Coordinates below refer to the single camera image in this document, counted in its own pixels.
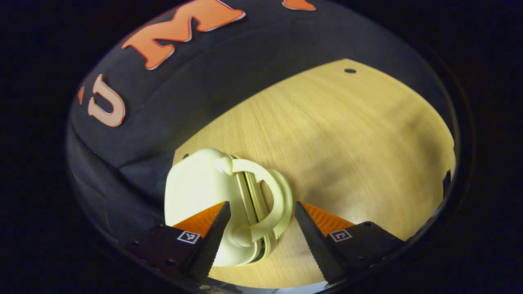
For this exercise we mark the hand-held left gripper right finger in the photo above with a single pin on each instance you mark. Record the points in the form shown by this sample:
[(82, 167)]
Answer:
[(314, 249)]

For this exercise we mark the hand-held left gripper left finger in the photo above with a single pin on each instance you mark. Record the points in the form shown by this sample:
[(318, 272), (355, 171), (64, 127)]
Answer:
[(212, 245)]

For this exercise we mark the pale yellow suitcase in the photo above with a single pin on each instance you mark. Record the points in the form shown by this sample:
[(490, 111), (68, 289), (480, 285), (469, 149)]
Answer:
[(196, 188)]

